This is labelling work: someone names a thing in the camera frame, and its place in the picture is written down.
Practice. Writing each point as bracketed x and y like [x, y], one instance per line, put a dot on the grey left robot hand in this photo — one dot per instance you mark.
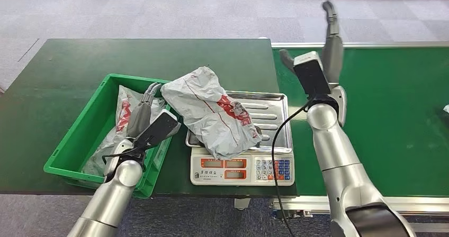
[139, 118]

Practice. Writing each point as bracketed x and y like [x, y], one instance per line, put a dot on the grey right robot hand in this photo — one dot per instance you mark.
[333, 56]

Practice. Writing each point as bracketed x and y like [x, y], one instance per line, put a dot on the grey courier bag package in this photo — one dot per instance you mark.
[446, 109]
[207, 109]
[121, 114]

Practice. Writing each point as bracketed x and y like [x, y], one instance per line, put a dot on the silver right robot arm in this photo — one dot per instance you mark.
[336, 151]

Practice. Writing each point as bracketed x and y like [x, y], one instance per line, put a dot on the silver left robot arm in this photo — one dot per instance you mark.
[112, 197]

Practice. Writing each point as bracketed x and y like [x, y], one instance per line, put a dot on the green plastic basket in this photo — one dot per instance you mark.
[75, 144]

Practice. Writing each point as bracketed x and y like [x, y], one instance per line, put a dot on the steel weighing tray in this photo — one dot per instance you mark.
[273, 116]

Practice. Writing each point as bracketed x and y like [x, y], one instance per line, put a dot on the dark green table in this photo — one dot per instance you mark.
[105, 56]

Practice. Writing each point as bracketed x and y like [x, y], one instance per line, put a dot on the green belt conveyor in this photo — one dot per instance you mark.
[393, 123]

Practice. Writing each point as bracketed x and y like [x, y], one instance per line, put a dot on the white electronic scale body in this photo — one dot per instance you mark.
[242, 172]

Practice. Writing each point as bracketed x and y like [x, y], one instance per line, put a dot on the grey table foot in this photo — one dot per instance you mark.
[242, 204]

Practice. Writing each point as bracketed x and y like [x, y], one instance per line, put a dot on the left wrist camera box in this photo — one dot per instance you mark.
[158, 128]

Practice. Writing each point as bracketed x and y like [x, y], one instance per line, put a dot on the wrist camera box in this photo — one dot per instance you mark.
[158, 128]
[312, 76]

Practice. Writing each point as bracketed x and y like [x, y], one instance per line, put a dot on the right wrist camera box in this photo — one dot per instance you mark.
[312, 76]

